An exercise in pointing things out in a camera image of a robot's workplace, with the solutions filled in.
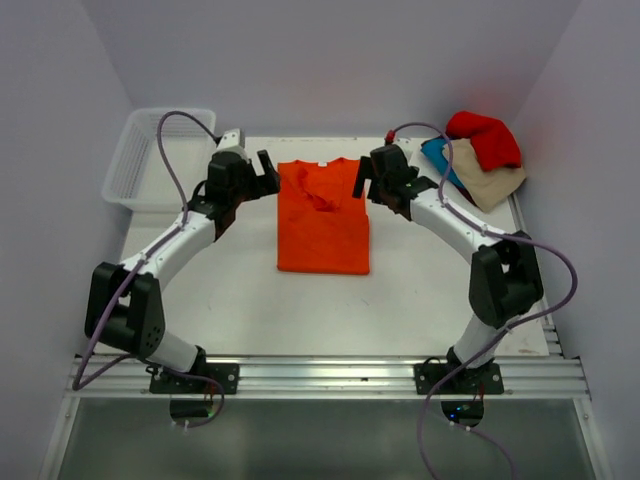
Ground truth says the blue t shirt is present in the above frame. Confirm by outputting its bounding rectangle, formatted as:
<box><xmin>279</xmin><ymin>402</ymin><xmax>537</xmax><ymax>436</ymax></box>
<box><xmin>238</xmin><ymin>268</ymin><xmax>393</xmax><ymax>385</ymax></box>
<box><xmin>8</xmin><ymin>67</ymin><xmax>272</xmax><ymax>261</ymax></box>
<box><xmin>420</xmin><ymin>136</ymin><xmax>466</xmax><ymax>190</ymax></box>

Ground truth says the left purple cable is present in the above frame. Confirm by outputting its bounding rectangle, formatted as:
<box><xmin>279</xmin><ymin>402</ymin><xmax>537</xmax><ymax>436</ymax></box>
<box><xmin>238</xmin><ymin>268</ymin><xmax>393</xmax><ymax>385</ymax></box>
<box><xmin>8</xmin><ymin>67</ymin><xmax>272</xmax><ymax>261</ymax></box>
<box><xmin>72</xmin><ymin>110</ymin><xmax>226</xmax><ymax>429</ymax></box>

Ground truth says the orange t shirt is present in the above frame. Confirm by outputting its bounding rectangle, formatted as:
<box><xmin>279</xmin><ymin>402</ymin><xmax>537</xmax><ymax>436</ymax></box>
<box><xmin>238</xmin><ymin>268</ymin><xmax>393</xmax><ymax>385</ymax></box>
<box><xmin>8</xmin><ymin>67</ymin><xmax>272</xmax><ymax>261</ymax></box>
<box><xmin>277</xmin><ymin>157</ymin><xmax>370</xmax><ymax>275</ymax></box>

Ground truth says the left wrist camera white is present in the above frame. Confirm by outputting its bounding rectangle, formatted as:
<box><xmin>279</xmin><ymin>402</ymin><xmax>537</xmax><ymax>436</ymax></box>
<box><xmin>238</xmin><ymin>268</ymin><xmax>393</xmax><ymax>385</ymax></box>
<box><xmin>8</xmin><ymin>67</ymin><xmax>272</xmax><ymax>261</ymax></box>
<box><xmin>214</xmin><ymin>128</ymin><xmax>249</xmax><ymax>162</ymax></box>

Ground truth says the aluminium rail frame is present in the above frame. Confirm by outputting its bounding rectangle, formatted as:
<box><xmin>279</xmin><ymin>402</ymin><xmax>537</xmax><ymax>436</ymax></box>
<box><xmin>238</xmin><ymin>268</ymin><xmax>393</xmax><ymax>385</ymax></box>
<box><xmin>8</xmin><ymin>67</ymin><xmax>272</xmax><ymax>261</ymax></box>
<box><xmin>37</xmin><ymin>194</ymin><xmax>614</xmax><ymax>480</ymax></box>

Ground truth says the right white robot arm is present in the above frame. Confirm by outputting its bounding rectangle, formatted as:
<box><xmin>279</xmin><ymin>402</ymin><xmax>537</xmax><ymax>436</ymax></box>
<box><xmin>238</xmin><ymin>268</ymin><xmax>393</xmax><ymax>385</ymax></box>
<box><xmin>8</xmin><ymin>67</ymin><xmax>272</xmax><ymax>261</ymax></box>
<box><xmin>353</xmin><ymin>144</ymin><xmax>544</xmax><ymax>370</ymax></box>

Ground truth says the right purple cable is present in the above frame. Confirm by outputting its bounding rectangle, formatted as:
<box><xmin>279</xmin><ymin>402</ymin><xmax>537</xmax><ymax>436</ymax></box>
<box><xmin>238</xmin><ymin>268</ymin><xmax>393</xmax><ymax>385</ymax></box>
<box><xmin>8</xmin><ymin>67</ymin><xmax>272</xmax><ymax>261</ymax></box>
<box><xmin>387</xmin><ymin>121</ymin><xmax>578</xmax><ymax>480</ymax></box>

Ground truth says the purple cable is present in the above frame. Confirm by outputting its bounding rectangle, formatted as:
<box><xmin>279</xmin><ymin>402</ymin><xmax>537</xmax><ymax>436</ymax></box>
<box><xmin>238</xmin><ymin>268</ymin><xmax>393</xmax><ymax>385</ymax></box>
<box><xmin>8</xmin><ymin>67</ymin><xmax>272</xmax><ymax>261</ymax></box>
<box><xmin>387</xmin><ymin>121</ymin><xmax>578</xmax><ymax>480</ymax></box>
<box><xmin>72</xmin><ymin>110</ymin><xmax>226</xmax><ymax>429</ymax></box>

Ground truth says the red t shirt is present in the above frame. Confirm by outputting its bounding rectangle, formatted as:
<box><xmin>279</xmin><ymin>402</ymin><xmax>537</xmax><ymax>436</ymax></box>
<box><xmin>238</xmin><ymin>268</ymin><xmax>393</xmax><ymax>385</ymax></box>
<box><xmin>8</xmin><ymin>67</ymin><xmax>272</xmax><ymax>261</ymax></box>
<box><xmin>445</xmin><ymin>111</ymin><xmax>522</xmax><ymax>172</ymax></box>

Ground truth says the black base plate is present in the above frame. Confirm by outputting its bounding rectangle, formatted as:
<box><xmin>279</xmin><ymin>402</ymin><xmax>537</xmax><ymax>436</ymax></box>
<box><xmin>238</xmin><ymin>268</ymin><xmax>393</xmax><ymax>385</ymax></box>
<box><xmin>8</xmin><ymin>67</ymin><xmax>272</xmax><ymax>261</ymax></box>
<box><xmin>413</xmin><ymin>357</ymin><xmax>505</xmax><ymax>395</ymax></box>
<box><xmin>145</xmin><ymin>362</ymin><xmax>240</xmax><ymax>395</ymax></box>

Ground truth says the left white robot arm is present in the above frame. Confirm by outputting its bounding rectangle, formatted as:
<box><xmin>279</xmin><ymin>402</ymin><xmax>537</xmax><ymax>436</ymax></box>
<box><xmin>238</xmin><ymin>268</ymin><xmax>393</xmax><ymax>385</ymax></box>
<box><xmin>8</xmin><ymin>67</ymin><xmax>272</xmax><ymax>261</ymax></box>
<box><xmin>85</xmin><ymin>149</ymin><xmax>280</xmax><ymax>374</ymax></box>

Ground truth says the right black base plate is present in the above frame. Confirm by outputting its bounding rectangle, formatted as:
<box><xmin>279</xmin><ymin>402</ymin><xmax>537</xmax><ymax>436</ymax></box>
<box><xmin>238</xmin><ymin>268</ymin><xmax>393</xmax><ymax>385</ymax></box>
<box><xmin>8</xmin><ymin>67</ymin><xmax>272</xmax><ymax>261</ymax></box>
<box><xmin>413</xmin><ymin>357</ymin><xmax>505</xmax><ymax>395</ymax></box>

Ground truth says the white plastic basket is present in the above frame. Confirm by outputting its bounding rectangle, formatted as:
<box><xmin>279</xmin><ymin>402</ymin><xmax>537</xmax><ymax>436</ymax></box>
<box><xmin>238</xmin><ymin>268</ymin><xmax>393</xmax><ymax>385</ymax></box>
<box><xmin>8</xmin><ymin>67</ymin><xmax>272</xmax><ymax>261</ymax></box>
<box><xmin>102</xmin><ymin>107</ymin><xmax>216</xmax><ymax>213</ymax></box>

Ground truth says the dark maroon t shirt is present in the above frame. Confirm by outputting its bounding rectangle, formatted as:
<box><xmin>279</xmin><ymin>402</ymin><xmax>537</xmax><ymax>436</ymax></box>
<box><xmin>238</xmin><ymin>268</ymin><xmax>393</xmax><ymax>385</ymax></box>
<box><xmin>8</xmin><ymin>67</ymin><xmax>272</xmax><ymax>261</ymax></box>
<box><xmin>456</xmin><ymin>187</ymin><xmax>477</xmax><ymax>207</ymax></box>

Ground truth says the beige t shirt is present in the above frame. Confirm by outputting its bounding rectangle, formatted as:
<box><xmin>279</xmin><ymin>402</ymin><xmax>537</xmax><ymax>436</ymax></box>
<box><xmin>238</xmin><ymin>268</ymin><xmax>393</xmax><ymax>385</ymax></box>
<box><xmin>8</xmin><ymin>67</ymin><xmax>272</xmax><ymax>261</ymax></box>
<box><xmin>441</xmin><ymin>139</ymin><xmax>526</xmax><ymax>213</ymax></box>

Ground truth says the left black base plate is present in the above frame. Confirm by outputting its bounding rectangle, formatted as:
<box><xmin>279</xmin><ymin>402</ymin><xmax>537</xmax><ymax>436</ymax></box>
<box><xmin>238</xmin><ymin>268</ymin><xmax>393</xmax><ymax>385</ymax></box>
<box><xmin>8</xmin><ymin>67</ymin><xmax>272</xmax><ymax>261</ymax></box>
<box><xmin>145</xmin><ymin>362</ymin><xmax>240</xmax><ymax>395</ymax></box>

